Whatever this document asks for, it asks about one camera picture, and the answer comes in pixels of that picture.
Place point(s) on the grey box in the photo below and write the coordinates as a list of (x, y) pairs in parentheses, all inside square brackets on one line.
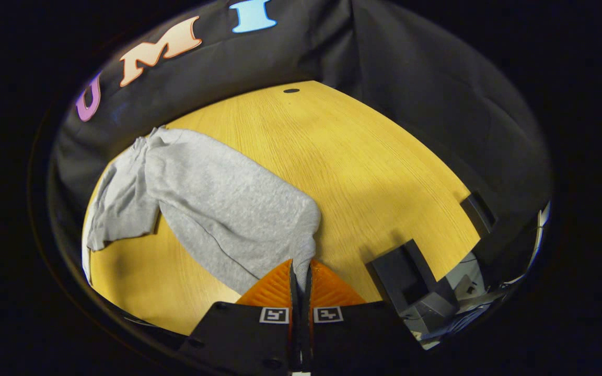
[(437, 305)]

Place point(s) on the black backdrop cloth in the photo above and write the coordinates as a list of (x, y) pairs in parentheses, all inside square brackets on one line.
[(411, 78)]

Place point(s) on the grey zip-neck sweatshirt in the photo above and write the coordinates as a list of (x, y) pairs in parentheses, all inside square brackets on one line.
[(228, 209)]

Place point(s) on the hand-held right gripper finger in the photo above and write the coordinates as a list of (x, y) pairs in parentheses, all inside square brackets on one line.
[(306, 324), (294, 324)]

